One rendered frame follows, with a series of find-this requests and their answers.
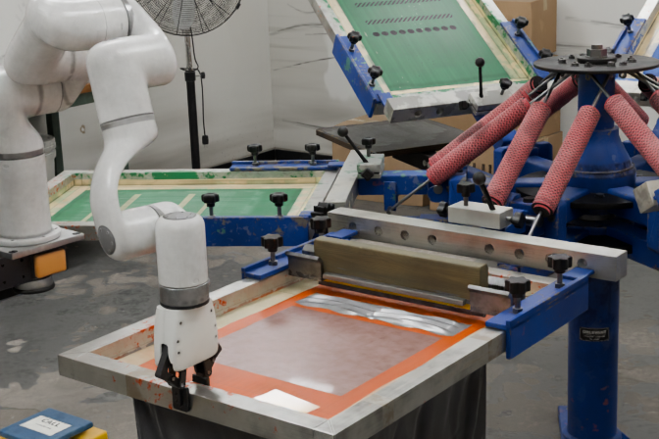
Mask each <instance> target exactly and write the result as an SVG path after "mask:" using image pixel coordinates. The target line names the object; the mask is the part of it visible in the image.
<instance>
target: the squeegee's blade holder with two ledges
mask: <svg viewBox="0 0 659 439"><path fill-rule="evenodd" d="M323 279H328V280H333V281H339V282H344V283H349V284H354V285H359V286H364V287H369V288H374V289H378V290H383V291H388V292H394V293H399V294H404V295H409V296H414V297H419V298H424V299H429V300H434V301H438V302H443V303H449V304H454V305H459V306H464V305H466V299H464V298H459V297H454V296H448V295H443V294H438V293H433V292H428V291H423V290H418V289H413V288H408V287H402V286H397V285H392V284H387V283H382V282H376V281H371V280H367V279H362V278H357V277H351V276H346V275H341V274H336V273H330V272H325V273H323Z"/></svg>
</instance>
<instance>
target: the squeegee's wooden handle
mask: <svg viewBox="0 0 659 439"><path fill-rule="evenodd" d="M314 256H316V257H320V258H321V260H322V261H323V268H324V273H325V272H330V273H336V274H341V275H346V276H351V277H357V278H362V279H367V280H371V281H376V282H382V283H387V284H392V285H397V286H402V287H408V288H413V289H418V290H423V291H428V292H433V293H438V294H443V295H448V296H454V297H459V298H464V299H466V304H469V305H470V291H469V289H468V285H469V284H470V285H475V286H480V287H485V288H488V266H487V264H483V263H477V262H471V261H465V260H459V259H453V258H447V257H442V256H437V255H431V254H425V253H419V252H413V251H407V250H401V249H396V248H390V247H384V246H379V245H373V244H367V243H361V242H355V241H350V240H344V239H338V238H332V237H326V236H319V237H317V238H315V240H314Z"/></svg>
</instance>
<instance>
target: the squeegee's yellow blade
mask: <svg viewBox="0 0 659 439"><path fill-rule="evenodd" d="M324 281H327V282H332V283H337V284H342V285H347V286H353V287H358V288H363V289H368V290H373V291H378V292H382V293H387V294H392V295H397V296H402V297H407V298H412V299H417V300H422V301H427V302H432V303H438V304H442V305H447V306H452V307H457V308H462V309H467V310H470V305H469V304H466V305H464V306H459V305H454V304H449V303H443V302H438V301H434V300H429V299H424V298H419V297H414V296H409V295H404V294H399V293H394V292H388V291H383V290H378V289H374V288H369V287H364V286H359V285H354V284H349V283H344V282H339V281H333V280H328V279H326V280H324Z"/></svg>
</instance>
